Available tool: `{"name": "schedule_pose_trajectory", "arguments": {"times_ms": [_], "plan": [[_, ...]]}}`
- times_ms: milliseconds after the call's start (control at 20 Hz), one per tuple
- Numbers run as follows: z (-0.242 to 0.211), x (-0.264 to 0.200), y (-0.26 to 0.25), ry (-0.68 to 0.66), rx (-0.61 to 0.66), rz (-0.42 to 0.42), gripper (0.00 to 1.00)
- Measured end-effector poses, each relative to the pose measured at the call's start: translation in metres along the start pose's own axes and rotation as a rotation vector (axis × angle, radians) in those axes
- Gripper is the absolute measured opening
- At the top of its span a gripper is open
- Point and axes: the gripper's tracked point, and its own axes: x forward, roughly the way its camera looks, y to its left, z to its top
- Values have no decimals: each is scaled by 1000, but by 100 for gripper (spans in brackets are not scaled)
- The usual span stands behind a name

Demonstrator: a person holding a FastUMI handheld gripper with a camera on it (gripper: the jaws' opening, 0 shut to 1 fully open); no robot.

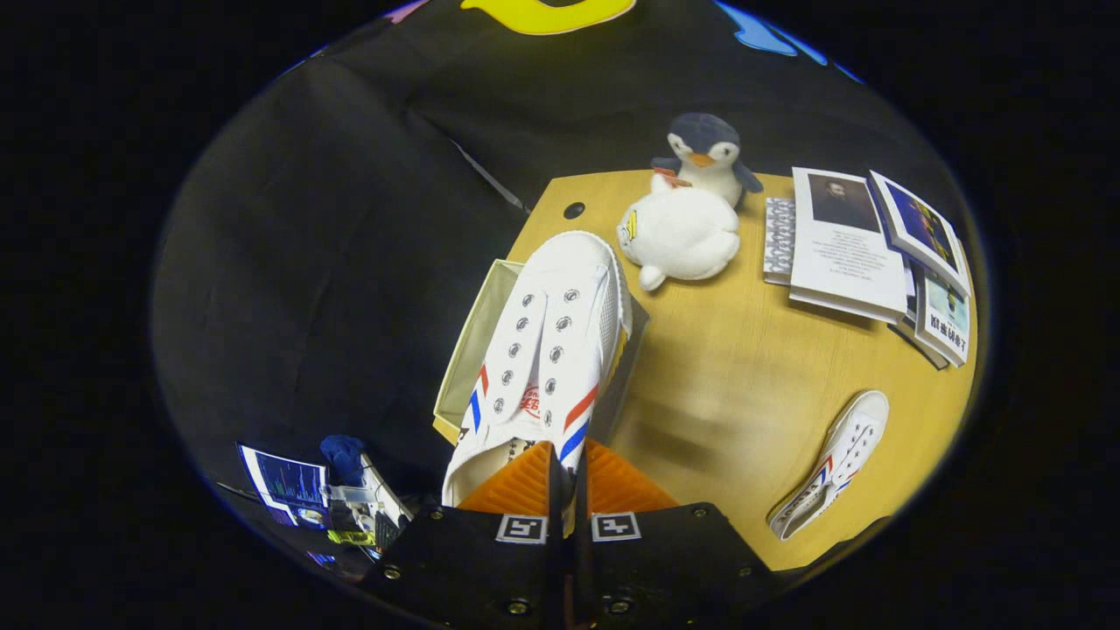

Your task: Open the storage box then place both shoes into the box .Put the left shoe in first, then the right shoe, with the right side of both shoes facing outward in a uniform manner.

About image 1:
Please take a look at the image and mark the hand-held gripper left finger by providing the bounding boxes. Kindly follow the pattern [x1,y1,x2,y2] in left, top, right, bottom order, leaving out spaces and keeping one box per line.
[359,440,566,630]

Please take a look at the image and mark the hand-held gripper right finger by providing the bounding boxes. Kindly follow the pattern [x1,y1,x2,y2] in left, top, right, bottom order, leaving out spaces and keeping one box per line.
[572,437,779,630]

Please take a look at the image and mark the beige fabric storage box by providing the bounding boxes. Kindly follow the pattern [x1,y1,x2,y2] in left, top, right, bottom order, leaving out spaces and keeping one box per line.
[432,258,651,448]

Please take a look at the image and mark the white striped canvas shoe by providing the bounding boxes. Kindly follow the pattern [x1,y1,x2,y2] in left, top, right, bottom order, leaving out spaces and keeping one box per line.
[441,230,634,510]
[767,390,891,542]

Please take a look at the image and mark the cluttered electronic equipment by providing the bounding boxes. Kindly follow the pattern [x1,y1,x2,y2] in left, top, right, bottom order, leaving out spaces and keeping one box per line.
[325,453,414,556]

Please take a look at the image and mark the blue rounded object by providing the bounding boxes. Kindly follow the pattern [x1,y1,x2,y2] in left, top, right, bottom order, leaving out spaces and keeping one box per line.
[318,434,369,487]

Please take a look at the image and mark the computer screen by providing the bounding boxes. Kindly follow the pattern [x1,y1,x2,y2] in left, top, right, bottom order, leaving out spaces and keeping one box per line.
[237,443,330,528]

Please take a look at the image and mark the dark book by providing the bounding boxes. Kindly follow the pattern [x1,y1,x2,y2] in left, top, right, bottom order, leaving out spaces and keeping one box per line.
[887,313,951,371]

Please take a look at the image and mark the white duck plush toy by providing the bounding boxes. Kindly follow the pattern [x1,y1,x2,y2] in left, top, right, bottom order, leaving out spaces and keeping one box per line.
[616,173,742,293]

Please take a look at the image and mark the patterned spiral notebook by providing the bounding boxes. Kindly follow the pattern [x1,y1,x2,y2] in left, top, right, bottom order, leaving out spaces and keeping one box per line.
[763,197,798,286]

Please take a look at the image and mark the white portrait cover book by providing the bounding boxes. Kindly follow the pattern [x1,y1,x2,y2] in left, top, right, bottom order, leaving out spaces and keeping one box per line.
[788,166,912,326]

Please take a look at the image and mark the pale green cover book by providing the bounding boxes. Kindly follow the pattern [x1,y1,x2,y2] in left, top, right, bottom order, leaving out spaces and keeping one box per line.
[913,269,973,368]

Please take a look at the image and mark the blue picture cover book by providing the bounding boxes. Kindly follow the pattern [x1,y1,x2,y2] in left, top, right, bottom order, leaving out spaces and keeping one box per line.
[868,170,973,298]

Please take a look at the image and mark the penguin plush toy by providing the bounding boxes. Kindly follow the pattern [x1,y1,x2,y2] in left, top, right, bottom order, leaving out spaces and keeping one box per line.
[651,111,765,210]

